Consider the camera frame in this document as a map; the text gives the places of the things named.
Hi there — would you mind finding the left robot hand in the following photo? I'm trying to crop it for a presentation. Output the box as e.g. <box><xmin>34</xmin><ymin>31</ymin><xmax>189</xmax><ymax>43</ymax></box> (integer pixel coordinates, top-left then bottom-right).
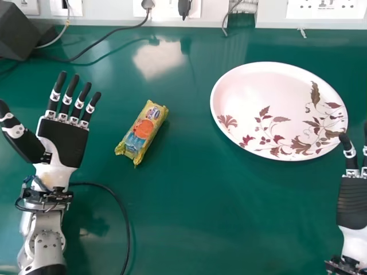
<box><xmin>0</xmin><ymin>70</ymin><xmax>103</xmax><ymax>213</ymax></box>

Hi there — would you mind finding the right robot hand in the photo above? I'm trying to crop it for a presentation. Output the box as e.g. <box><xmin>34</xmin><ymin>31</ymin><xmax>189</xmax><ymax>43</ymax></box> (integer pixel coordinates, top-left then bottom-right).
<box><xmin>325</xmin><ymin>121</ymin><xmax>367</xmax><ymax>275</ymax></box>

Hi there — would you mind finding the yellow-green biscuit packet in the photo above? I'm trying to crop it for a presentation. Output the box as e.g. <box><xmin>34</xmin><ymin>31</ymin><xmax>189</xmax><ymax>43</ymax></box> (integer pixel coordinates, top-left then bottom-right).
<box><xmin>114</xmin><ymin>99</ymin><xmax>169</xmax><ymax>169</ymax></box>

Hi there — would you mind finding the plate with brown leaf pattern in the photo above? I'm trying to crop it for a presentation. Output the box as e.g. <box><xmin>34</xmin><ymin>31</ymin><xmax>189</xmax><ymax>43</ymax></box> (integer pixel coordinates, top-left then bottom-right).
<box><xmin>209</xmin><ymin>61</ymin><xmax>349</xmax><ymax>162</ymax></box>

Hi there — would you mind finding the black box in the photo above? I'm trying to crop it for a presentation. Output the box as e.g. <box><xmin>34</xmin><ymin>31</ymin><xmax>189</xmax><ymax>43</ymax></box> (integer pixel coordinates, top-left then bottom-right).
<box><xmin>0</xmin><ymin>4</ymin><xmax>58</xmax><ymax>61</ymax></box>

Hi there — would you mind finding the black plug adapter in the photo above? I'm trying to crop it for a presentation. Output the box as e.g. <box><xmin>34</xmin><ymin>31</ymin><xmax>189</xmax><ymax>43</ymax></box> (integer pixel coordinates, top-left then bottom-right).
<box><xmin>177</xmin><ymin>0</ymin><xmax>192</xmax><ymax>21</ymax></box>

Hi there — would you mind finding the white double socket panel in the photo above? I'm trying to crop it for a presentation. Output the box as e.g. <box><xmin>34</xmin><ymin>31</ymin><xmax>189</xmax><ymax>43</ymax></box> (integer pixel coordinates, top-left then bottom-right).
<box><xmin>286</xmin><ymin>0</ymin><xmax>362</xmax><ymax>19</ymax></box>

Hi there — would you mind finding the grey corrugated conduit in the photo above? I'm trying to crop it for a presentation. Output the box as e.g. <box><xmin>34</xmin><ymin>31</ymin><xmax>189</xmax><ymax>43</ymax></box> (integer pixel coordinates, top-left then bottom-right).
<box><xmin>221</xmin><ymin>0</ymin><xmax>257</xmax><ymax>37</ymax></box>

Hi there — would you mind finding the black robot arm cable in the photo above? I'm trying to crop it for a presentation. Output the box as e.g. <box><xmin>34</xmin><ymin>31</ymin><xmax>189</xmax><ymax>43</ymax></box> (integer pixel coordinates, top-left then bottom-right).
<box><xmin>68</xmin><ymin>181</ymin><xmax>132</xmax><ymax>275</ymax></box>

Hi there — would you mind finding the thin white cable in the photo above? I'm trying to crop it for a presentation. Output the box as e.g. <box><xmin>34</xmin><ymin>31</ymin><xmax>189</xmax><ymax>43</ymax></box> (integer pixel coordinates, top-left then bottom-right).
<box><xmin>36</xmin><ymin>17</ymin><xmax>71</xmax><ymax>49</ymax></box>

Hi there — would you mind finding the grey power cable with plug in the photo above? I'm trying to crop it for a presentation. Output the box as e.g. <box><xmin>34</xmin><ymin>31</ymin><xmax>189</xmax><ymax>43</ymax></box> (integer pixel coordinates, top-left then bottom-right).
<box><xmin>34</xmin><ymin>0</ymin><xmax>153</xmax><ymax>62</ymax></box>

